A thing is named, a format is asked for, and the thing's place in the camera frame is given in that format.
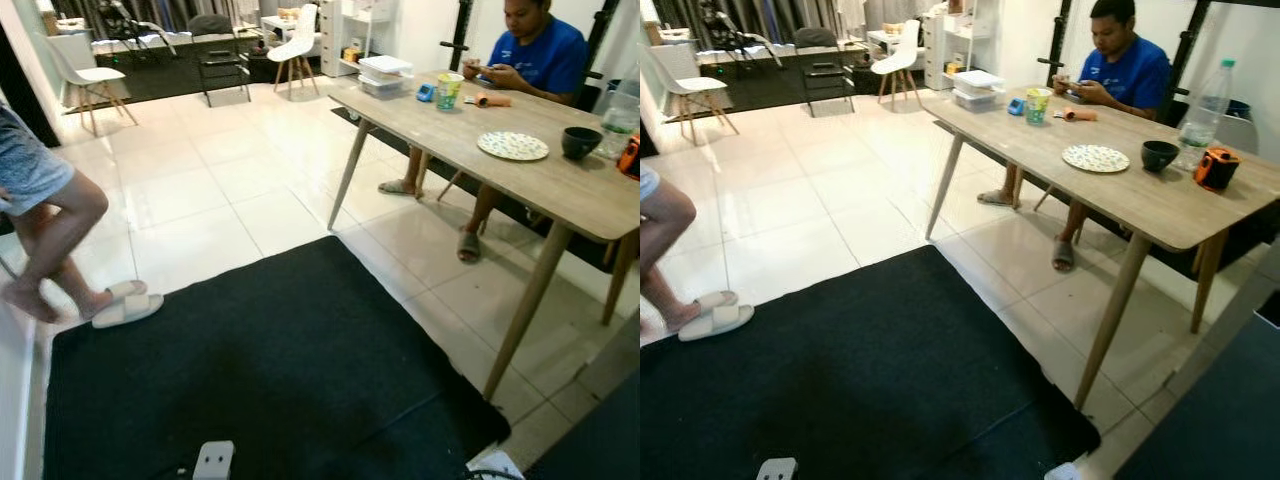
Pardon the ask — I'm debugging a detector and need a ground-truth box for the dark grey mug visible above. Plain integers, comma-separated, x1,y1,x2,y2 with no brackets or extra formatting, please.
1141,140,1181,173
561,126,604,161

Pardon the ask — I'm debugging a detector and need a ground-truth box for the black metal frame equipment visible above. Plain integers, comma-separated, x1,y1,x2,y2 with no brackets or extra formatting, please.
700,0,786,69
95,0,179,59

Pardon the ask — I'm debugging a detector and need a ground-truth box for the person in grey shorts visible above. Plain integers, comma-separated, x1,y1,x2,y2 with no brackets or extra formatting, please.
0,100,111,324
640,165,701,336

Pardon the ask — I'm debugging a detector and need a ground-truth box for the black floor mat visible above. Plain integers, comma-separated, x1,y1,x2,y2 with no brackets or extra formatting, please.
640,245,1103,480
42,235,513,480

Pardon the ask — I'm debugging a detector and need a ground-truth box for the clear plastic water bottle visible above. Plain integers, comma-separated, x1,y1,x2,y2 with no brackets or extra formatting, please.
597,75,641,161
1178,58,1237,171

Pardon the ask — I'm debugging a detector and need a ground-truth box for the white shelf unit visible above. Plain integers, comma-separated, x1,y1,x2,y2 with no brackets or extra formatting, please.
922,0,1001,91
320,0,401,79

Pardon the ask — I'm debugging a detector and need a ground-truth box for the white plastic chair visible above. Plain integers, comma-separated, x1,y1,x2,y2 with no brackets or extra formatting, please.
45,35,141,136
870,18,926,109
267,3,321,99
648,42,741,136

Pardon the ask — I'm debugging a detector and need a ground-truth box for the floral round plate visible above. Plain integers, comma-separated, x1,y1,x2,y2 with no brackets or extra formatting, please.
1061,144,1131,174
476,131,550,162

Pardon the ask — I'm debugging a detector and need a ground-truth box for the clear plastic storage container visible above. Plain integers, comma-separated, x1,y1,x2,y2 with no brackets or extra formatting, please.
951,70,1006,111
357,55,415,99

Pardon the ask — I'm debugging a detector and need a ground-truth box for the dark rug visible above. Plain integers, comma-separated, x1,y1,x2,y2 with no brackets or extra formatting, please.
115,50,336,104
715,60,936,116

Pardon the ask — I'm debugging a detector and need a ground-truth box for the black chair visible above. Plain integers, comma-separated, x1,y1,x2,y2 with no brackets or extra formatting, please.
188,14,253,107
795,27,859,119

